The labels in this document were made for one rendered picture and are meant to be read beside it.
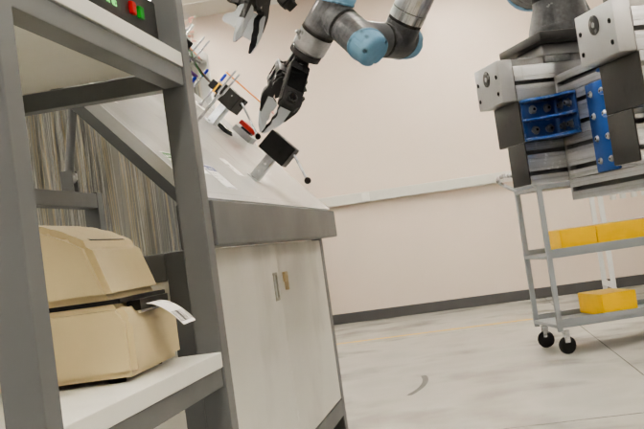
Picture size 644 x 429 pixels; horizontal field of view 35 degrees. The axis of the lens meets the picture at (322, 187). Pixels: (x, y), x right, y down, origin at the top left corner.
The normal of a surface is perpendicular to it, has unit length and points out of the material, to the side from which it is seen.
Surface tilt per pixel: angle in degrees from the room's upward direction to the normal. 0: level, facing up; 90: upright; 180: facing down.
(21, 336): 90
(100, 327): 90
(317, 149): 90
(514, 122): 90
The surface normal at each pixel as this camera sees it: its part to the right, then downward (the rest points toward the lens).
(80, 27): 0.98, -0.15
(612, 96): -0.97, 0.12
